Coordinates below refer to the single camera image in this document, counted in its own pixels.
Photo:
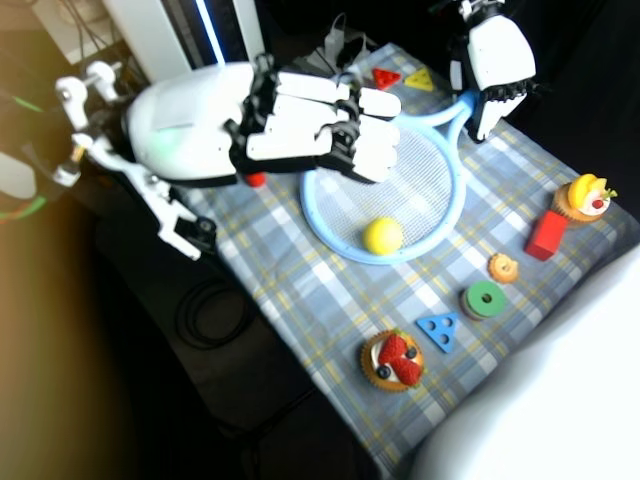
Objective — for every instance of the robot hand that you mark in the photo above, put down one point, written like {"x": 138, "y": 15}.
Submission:
{"x": 185, "y": 125}
{"x": 500, "y": 50}

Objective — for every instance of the light blue toy racket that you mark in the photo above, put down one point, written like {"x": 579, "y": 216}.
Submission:
{"x": 425, "y": 200}

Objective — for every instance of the yellow ball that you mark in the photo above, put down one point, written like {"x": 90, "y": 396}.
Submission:
{"x": 383, "y": 236}

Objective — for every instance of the yellow triangle block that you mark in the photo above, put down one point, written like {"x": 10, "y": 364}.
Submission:
{"x": 420, "y": 81}

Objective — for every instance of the red cylinder block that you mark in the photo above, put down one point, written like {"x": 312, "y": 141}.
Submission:
{"x": 255, "y": 180}

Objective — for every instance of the white robot body column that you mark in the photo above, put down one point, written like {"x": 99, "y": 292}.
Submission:
{"x": 160, "y": 35}

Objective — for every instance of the red triangle block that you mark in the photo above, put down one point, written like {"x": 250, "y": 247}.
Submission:
{"x": 386, "y": 77}

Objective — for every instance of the yellow fruit cupcake toy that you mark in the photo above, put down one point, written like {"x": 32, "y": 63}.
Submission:
{"x": 582, "y": 200}

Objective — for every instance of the red rectangular block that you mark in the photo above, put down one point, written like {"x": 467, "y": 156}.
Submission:
{"x": 546, "y": 237}

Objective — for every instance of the small orange cookie toy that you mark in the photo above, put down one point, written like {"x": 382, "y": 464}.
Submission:
{"x": 502, "y": 268}

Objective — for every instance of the blue plaid table cloth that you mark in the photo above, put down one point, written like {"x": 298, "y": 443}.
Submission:
{"x": 350, "y": 300}

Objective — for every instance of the stack of coloured rings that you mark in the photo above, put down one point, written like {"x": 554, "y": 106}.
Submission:
{"x": 484, "y": 299}

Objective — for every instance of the blue triangle block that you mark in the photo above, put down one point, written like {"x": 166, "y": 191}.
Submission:
{"x": 440, "y": 330}

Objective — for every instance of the strawberry cupcake toy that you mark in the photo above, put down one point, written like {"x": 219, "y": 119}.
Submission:
{"x": 392, "y": 360}

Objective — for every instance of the large blurred white shell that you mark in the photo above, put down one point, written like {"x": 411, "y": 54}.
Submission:
{"x": 550, "y": 390}

